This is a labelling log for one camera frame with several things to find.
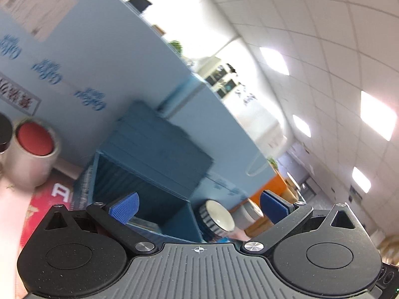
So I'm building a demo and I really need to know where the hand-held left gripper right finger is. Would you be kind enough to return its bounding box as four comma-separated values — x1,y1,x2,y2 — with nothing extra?
241,190,359,254

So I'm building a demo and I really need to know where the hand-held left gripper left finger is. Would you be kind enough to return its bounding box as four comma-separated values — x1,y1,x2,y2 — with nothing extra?
44,192,156,254

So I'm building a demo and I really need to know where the blue plastic storage box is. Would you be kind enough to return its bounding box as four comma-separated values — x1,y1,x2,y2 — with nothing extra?
72,100,214,243

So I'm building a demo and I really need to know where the orange board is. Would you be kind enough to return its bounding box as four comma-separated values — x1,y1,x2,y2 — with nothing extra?
249,174,289,212

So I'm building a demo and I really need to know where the grey cup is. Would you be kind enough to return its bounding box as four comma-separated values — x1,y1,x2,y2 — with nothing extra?
232,199,265,229

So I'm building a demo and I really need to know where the white paper bag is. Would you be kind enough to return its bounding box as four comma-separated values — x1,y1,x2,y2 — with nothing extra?
246,154,272,177

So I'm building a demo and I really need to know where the blue striped white bowl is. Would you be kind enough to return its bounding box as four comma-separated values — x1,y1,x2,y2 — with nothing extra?
196,199,236,243

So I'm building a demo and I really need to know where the red printed mat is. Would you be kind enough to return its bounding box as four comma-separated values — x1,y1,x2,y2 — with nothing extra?
19,174,91,256

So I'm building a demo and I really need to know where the ceiling light panel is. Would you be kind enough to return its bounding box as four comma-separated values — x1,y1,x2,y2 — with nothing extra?
259,47,290,76
352,166,372,194
292,114,312,138
360,90,399,142

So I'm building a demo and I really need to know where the silver can with red lid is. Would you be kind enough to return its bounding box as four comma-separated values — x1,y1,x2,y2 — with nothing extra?
5,118,62,190

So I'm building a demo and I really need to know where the red and white label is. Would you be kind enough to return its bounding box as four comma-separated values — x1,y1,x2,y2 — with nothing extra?
0,74,42,117

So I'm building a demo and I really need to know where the blue partition board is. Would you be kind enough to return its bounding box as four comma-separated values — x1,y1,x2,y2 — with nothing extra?
0,0,272,215

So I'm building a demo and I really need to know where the green potted plant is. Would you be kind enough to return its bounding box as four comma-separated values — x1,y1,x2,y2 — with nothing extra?
168,39,184,55

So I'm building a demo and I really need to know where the white paper notice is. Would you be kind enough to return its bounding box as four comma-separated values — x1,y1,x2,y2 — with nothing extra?
0,0,78,42

